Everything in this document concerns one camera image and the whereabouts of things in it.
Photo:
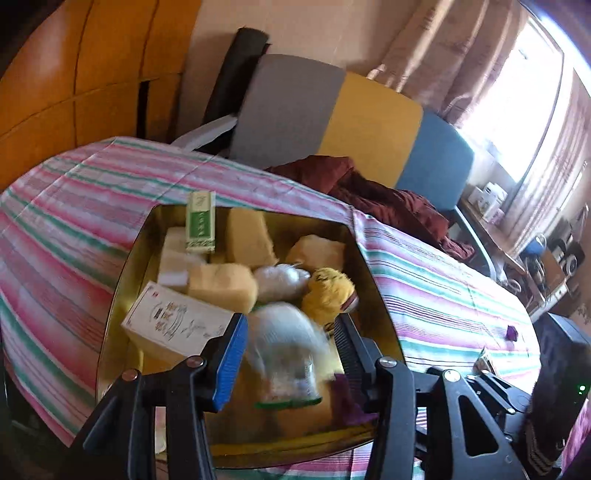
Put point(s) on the orange wooden wardrobe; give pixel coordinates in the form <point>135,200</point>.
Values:
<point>92,69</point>

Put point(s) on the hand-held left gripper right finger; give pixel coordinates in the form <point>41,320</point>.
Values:
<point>346,350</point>

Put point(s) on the white foam block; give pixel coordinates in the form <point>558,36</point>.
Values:
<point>178,263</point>

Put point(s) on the patterned curtain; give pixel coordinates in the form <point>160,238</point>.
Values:
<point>438,46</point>
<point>554,175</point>

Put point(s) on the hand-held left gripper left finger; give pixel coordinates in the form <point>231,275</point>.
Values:
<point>231,364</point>

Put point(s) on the pink box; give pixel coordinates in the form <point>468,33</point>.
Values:
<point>493,214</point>

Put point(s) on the white plastic bag roll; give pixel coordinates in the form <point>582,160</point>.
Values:
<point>277,279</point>

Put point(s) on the gold metal tin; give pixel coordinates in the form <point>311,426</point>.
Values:
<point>136,258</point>

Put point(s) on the large white printed box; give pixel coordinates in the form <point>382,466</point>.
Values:
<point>171,318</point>

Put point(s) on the grey yellow blue chair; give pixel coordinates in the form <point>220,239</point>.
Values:
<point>295,106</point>

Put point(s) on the black rolled mat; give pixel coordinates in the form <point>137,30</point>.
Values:
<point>240,69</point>

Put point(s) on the dark red blanket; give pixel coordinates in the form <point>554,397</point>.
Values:
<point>392,203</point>

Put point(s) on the striped bed sheet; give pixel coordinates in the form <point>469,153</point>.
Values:
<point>69,221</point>

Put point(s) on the purple cloth piece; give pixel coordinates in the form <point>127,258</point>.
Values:
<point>346,401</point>

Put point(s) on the yellow knitted toy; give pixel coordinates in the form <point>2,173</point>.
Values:
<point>328,290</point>

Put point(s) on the purple snack packet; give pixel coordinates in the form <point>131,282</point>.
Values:
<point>511,332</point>

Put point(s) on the small green white box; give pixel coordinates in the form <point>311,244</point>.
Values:
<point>201,226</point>

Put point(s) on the white box on desk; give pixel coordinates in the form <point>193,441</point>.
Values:
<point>487,194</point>

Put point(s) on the yellow sponge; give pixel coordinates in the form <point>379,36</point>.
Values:
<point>318,254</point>
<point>247,235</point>
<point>221,284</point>

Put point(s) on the window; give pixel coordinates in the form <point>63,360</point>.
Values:
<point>521,101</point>

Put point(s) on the wooden desk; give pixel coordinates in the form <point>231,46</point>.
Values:
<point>503,244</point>

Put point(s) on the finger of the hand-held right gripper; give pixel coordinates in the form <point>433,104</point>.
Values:
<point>503,397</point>

